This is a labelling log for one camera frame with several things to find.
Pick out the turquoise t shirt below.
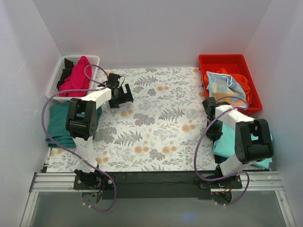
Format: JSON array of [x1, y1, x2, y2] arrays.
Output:
[[213, 123, 273, 169]]

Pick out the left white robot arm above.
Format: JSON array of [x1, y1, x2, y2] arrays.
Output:
[[66, 73, 134, 189]]

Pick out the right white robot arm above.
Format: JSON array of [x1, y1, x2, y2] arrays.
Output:
[[200, 97, 274, 188]]

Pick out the patterned light blue shirt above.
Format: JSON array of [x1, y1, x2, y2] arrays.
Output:
[[206, 71, 248, 108]]

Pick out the orange shirt in bin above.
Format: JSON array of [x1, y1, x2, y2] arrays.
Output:
[[203, 68, 251, 105]]

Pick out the red plastic bin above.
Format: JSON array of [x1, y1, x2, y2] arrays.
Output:
[[199, 54, 262, 115]]

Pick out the white plastic basket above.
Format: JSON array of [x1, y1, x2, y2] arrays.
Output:
[[45, 54, 100, 102]]

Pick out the magenta shirt in basket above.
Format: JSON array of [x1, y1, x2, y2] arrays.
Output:
[[59, 56, 92, 97]]

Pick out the floral table mat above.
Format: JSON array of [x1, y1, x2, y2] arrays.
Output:
[[46, 67, 265, 173]]

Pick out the folded navy blue shirt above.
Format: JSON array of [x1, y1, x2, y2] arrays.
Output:
[[214, 155, 227, 164]]

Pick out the black garment in basket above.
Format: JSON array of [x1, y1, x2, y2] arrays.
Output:
[[56, 58, 74, 89]]

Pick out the folded dark green shirt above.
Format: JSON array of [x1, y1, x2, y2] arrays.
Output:
[[46, 98, 102, 148]]

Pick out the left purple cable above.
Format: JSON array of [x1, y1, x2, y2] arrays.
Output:
[[41, 64, 117, 212]]

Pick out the aluminium mounting rail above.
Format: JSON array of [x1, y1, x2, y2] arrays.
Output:
[[20, 171, 295, 227]]

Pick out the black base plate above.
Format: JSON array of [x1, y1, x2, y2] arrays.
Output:
[[73, 173, 243, 201]]

